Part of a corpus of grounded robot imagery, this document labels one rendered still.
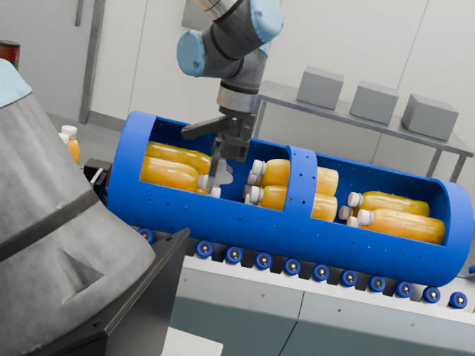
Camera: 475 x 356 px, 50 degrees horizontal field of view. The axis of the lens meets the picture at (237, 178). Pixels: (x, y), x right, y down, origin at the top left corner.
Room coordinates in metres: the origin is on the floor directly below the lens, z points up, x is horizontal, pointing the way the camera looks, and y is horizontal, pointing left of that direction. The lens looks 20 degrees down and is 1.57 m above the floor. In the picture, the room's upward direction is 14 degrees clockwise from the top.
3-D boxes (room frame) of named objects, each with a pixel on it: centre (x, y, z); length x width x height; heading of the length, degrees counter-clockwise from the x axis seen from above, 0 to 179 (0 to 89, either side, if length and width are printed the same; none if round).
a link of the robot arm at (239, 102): (1.17, 0.05, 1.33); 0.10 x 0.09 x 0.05; 6
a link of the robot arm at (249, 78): (1.16, 0.05, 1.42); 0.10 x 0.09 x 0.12; 139
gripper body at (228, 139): (1.16, 0.04, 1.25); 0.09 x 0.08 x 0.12; 96
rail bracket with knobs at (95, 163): (1.38, 0.41, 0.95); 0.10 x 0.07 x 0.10; 6
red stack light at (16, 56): (1.51, 0.76, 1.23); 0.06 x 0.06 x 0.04
